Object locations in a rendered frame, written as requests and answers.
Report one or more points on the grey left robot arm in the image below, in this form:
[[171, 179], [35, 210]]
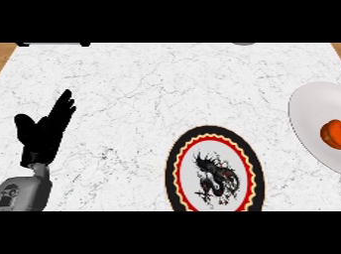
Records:
[[24, 193]]

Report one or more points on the plain white plate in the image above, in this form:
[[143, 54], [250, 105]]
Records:
[[319, 122]]

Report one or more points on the orange squash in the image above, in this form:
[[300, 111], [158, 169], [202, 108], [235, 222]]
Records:
[[338, 134]]

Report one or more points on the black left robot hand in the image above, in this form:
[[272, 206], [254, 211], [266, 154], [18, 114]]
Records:
[[43, 132]]

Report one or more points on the black-rimmed dragon print plate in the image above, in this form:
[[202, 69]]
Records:
[[214, 170]]

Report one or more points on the grey round object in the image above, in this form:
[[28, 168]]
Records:
[[244, 43]]

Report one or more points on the black and white appliance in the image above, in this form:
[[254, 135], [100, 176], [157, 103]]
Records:
[[53, 43]]

